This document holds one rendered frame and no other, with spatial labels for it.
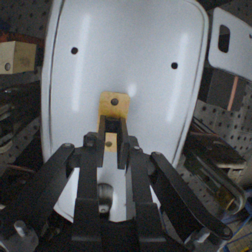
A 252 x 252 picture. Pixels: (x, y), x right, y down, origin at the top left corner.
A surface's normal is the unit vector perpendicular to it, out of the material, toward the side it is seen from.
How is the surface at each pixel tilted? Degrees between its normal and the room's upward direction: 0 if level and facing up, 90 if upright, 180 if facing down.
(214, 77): 0
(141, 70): 0
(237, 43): 0
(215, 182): 78
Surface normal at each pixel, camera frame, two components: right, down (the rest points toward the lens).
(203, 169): -0.95, -0.04
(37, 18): 0.07, 0.36
